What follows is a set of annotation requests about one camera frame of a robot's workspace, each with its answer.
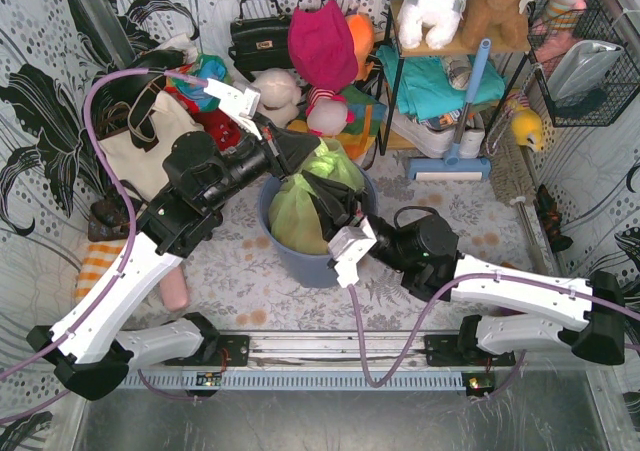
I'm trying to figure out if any green plastic trash bag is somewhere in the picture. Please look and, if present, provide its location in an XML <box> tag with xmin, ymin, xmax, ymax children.
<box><xmin>268</xmin><ymin>138</ymin><xmax>365</xmax><ymax>255</ymax></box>

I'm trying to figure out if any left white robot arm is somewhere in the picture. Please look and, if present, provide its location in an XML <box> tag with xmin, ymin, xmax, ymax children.
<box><xmin>27</xmin><ymin>116</ymin><xmax>321</xmax><ymax>400</ymax></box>

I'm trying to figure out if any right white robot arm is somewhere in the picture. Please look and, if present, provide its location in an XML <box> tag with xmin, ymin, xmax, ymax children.
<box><xmin>302</xmin><ymin>171</ymin><xmax>632</xmax><ymax>366</ymax></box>

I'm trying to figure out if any cream canvas tote bag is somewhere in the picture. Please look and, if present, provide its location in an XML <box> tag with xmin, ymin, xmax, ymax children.
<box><xmin>95</xmin><ymin>90</ymin><xmax>206</xmax><ymax>200</ymax></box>

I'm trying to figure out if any blue plastic trash bin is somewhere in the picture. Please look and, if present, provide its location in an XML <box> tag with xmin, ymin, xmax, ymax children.
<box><xmin>258</xmin><ymin>171</ymin><xmax>377</xmax><ymax>288</ymax></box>

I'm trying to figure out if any magenta hanging cloth bag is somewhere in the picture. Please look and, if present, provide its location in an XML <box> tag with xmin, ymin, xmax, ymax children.
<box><xmin>288</xmin><ymin>0</ymin><xmax>358</xmax><ymax>92</ymax></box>

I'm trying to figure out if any colourful rainbow bag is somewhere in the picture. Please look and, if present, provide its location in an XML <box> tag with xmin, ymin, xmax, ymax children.
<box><xmin>164</xmin><ymin>54</ymin><xmax>232</xmax><ymax>114</ymax></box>

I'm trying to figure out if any red folded cloth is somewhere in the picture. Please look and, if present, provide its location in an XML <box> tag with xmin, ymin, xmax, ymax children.
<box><xmin>192</xmin><ymin>109</ymin><xmax>243</xmax><ymax>151</ymax></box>

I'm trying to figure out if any pink and white plush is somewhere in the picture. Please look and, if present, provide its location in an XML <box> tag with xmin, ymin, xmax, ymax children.
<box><xmin>306</xmin><ymin>87</ymin><xmax>355</xmax><ymax>137</ymax></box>

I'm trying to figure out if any large white sheep plush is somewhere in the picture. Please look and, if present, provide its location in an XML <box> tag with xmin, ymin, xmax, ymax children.
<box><xmin>252</xmin><ymin>68</ymin><xmax>302</xmax><ymax>128</ymax></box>

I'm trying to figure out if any rainbow striped folded cloth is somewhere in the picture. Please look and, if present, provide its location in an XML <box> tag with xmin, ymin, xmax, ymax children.
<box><xmin>286</xmin><ymin>85</ymin><xmax>387</xmax><ymax>164</ymax></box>

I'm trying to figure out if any black metal shelf rack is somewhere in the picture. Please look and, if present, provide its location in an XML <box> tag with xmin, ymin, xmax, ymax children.
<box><xmin>376</xmin><ymin>0</ymin><xmax>531</xmax><ymax>156</ymax></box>

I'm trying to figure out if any black round hat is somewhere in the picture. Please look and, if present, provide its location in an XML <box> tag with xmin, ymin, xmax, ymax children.
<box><xmin>109</xmin><ymin>49</ymin><xmax>186</xmax><ymax>94</ymax></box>

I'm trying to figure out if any white shoe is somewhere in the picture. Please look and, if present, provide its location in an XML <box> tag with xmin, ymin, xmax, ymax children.
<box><xmin>391</xmin><ymin>114</ymin><xmax>485</xmax><ymax>159</ymax></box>

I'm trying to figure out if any black leather handbag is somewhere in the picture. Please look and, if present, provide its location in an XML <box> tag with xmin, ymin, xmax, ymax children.
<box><xmin>228</xmin><ymin>0</ymin><xmax>294</xmax><ymax>82</ymax></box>

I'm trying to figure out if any pink eyeglass case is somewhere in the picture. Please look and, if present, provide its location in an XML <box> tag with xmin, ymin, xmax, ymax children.
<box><xmin>159</xmin><ymin>266</ymin><xmax>189</xmax><ymax>312</ymax></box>

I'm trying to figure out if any orange checkered towel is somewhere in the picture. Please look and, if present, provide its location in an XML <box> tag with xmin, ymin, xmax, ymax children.
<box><xmin>74</xmin><ymin>239</ymin><xmax>126</xmax><ymax>303</ymax></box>

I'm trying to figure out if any dark butterfly toy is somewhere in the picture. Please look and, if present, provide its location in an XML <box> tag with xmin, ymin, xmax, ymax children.
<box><xmin>536</xmin><ymin>184</ymin><xmax>573</xmax><ymax>253</ymax></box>

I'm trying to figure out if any teal folded cloth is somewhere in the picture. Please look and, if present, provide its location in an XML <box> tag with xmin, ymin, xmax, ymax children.
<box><xmin>396</xmin><ymin>57</ymin><xmax>505</xmax><ymax>120</ymax></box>

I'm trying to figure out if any orange plush toy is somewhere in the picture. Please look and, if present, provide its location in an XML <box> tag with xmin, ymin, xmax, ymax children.
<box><xmin>346</xmin><ymin>13</ymin><xmax>375</xmax><ymax>81</ymax></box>

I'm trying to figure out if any yellow duck plush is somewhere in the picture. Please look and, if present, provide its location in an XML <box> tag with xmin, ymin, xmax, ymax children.
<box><xmin>506</xmin><ymin>93</ymin><xmax>543</xmax><ymax>153</ymax></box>

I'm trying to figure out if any white dog plush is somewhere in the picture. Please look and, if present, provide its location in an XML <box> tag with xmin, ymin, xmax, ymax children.
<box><xmin>398</xmin><ymin>0</ymin><xmax>467</xmax><ymax>50</ymax></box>

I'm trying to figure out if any silver foil pouch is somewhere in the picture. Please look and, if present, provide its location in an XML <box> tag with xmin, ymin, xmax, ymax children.
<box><xmin>547</xmin><ymin>40</ymin><xmax>624</xmax><ymax>101</ymax></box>

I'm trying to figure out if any brown teddy bear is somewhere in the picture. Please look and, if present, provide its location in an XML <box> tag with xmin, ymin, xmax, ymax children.
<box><xmin>460</xmin><ymin>0</ymin><xmax>528</xmax><ymax>50</ymax></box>

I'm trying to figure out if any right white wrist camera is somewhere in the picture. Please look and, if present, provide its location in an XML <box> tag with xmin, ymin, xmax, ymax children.
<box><xmin>328</xmin><ymin>217</ymin><xmax>377</xmax><ymax>288</ymax></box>

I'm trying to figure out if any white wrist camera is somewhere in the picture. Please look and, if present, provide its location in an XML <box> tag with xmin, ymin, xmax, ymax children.
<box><xmin>328</xmin><ymin>217</ymin><xmax>377</xmax><ymax>288</ymax></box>
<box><xmin>204</xmin><ymin>79</ymin><xmax>263</xmax><ymax>141</ymax></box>

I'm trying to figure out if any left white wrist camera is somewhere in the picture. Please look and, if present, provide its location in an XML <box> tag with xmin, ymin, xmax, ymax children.
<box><xmin>204</xmin><ymin>79</ymin><xmax>263</xmax><ymax>141</ymax></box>

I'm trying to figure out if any blue handled floor mop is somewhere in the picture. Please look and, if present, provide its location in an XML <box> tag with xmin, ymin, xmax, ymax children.
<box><xmin>407</xmin><ymin>38</ymin><xmax>492</xmax><ymax>181</ymax></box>

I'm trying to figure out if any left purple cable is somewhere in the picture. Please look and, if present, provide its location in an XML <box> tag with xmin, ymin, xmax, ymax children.
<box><xmin>0</xmin><ymin>68</ymin><xmax>211</xmax><ymax>422</ymax></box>

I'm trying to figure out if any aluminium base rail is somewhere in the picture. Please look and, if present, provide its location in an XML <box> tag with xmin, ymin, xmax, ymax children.
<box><xmin>120</xmin><ymin>331</ymin><xmax>516</xmax><ymax>394</ymax></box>

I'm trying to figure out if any black wire basket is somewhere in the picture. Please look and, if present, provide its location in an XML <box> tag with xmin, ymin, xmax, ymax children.
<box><xmin>528</xmin><ymin>0</ymin><xmax>639</xmax><ymax>127</ymax></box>

